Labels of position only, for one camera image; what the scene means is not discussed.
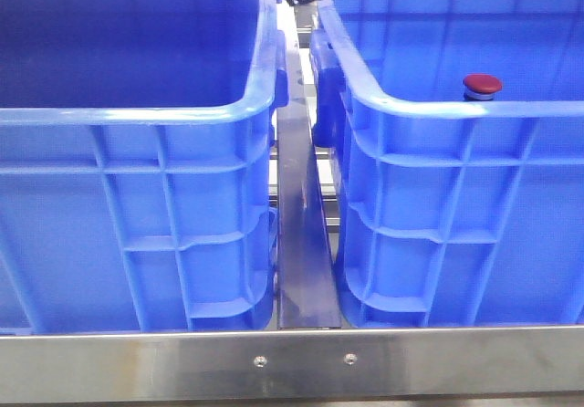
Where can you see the red mushroom push button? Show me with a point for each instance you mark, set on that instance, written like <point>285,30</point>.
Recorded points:
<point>481,87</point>

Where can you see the left blue plastic bin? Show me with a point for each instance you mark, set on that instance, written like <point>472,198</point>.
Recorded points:
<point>135,141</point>

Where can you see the blue plastic bin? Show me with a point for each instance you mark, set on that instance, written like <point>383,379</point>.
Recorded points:
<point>454,213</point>
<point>135,141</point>

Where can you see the right blue plastic bin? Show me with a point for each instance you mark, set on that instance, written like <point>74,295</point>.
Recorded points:
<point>454,213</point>

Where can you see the steel divider rail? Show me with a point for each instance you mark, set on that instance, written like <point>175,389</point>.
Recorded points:
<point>307,296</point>

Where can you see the steel front rail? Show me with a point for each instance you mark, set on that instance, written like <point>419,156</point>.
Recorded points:
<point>291,364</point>

